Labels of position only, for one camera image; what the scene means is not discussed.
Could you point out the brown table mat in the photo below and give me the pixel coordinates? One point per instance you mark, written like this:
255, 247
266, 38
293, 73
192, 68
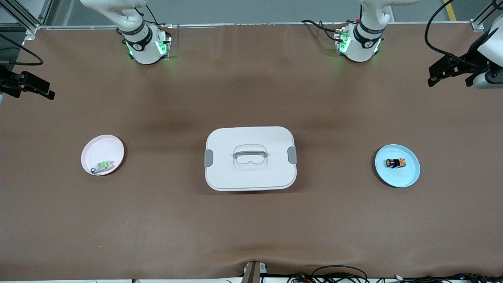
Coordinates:
251, 236

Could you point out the pink round plate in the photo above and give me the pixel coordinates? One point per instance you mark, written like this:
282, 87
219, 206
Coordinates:
103, 149

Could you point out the light blue round plate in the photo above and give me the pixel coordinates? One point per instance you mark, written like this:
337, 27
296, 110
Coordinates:
401, 177

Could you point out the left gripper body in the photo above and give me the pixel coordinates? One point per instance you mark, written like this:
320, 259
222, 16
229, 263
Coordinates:
469, 61

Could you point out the orange push button switch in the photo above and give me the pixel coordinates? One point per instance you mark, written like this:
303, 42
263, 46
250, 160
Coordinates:
395, 162

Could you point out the clear table edge rail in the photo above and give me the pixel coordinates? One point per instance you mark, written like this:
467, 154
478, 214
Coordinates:
255, 24

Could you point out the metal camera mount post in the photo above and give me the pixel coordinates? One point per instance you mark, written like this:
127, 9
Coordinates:
253, 273

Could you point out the white lidded box grey latches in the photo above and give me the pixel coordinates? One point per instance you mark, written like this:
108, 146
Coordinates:
251, 177

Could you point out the aluminium frame post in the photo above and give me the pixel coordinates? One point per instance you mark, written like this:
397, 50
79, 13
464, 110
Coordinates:
21, 15
477, 24

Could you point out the green push button switch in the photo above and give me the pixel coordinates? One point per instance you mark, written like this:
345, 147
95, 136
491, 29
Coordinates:
103, 166

